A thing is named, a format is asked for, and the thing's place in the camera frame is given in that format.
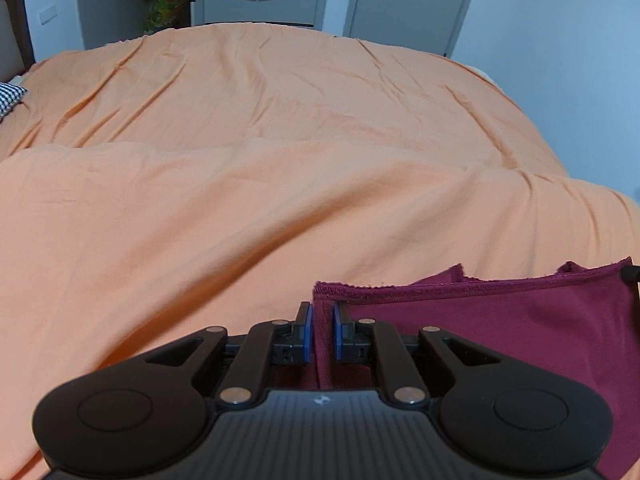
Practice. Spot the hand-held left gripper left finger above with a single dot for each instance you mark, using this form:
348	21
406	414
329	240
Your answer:
306	332

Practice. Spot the white wall switch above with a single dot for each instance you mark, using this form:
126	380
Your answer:
49	14

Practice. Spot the black and white houndstooth pillow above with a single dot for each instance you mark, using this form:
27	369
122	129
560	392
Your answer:
10	99

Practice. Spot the maroon long-sleeve shirt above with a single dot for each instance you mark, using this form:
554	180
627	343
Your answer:
500	320

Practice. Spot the grey door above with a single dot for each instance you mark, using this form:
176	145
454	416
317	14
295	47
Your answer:
410	5

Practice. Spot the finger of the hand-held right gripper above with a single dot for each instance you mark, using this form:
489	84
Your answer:
632	276

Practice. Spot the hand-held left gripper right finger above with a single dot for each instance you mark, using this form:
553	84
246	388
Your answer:
338	332

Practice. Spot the grey open cabinet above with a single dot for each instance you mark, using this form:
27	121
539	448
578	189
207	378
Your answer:
125	5

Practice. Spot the orange blanket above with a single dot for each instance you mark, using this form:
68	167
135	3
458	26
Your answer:
250	185

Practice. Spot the grey padded headboard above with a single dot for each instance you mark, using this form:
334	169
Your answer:
12	40

